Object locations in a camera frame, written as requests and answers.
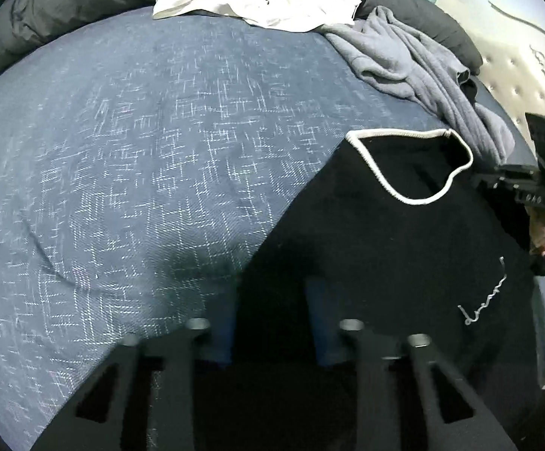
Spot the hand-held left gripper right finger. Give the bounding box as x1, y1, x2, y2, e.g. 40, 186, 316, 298
305, 277, 520, 451

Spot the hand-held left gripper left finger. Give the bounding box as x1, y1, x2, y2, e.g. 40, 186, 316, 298
30, 277, 238, 451

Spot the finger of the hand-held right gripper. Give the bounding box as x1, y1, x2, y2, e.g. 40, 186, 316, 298
472, 165, 520, 194

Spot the black sweater with white trim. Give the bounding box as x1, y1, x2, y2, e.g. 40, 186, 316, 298
192, 129, 545, 451

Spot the white tufted headboard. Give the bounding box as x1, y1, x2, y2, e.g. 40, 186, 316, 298
434, 0, 545, 174

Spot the grey fleece hoodie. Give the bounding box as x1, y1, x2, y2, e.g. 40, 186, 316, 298
322, 6, 518, 165

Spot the bed with blue patterned sheet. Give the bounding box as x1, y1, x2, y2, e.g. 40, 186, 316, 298
0, 5, 541, 451

